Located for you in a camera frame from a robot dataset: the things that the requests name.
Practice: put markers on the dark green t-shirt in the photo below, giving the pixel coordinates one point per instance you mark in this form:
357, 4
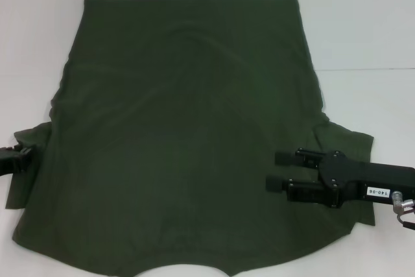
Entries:
194, 111

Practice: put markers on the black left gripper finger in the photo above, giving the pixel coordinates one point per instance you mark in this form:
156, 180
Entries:
26, 153
23, 166

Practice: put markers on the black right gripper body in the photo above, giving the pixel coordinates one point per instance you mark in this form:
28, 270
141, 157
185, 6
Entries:
363, 183

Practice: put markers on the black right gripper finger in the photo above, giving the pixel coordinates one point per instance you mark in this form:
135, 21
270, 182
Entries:
304, 191
288, 158

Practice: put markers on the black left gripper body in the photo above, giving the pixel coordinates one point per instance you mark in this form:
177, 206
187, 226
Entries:
8, 160

